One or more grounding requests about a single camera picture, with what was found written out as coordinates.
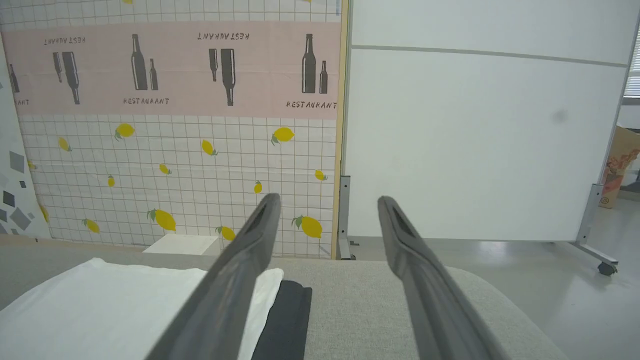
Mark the lemon print partition panel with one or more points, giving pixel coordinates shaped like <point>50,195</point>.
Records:
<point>200,150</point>

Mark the brown cardboard box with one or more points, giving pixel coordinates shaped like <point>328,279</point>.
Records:
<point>620,165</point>

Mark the white window blind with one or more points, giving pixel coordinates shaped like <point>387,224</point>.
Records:
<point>633,65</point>

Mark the grey geometric print panel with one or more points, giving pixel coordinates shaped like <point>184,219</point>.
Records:
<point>15,200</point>

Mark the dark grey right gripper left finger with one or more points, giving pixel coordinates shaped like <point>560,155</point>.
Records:
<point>225,300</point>

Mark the white board partition on casters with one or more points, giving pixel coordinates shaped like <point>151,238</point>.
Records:
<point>475,140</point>

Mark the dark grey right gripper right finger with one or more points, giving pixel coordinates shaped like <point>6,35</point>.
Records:
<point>430,300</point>

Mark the white rectangular box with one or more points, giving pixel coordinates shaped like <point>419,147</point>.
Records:
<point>182,245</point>

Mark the black and white garment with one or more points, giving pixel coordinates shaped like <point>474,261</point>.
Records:
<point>100,315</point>

